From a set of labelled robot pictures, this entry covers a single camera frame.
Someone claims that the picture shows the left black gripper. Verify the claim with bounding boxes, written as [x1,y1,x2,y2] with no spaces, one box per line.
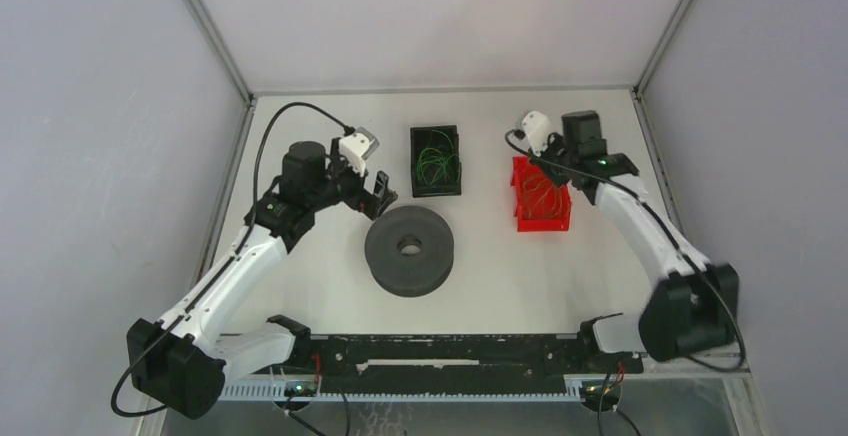
[308,139,396,220]

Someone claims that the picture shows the dark grey cable spool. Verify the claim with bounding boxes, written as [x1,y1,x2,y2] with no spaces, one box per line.
[364,206,455,298]

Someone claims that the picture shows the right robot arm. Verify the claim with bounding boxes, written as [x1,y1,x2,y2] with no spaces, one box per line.
[518,111,742,372]

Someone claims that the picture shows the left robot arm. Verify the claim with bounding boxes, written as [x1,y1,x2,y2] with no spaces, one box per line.
[119,130,397,419]

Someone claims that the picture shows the red plastic bin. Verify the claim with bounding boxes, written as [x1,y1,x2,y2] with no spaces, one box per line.
[510,156,572,233]

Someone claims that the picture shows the black plastic bin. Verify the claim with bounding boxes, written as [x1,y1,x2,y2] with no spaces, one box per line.
[410,125,462,198]

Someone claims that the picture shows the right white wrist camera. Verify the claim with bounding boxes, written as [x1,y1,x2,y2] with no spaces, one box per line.
[517,111,553,156]

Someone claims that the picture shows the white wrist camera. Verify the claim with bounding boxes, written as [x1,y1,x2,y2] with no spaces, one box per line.
[338,127,379,178]
[517,111,553,156]

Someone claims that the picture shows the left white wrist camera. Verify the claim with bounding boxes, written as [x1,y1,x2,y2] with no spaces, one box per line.
[338,127,379,178]

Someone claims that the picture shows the green cable in black bin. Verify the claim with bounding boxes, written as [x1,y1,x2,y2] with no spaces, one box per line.
[414,128,461,188]

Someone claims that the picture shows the right black camera cable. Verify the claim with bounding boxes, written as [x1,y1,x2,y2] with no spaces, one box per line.
[504,129,749,375]

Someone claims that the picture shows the black camera cable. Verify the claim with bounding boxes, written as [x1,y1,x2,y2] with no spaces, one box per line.
[504,129,749,375]
[109,101,356,419]

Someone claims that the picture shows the left black camera cable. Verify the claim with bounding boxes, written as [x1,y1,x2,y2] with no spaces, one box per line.
[109,101,356,419]

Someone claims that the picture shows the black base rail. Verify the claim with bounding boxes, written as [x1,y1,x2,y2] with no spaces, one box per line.
[278,333,644,397]

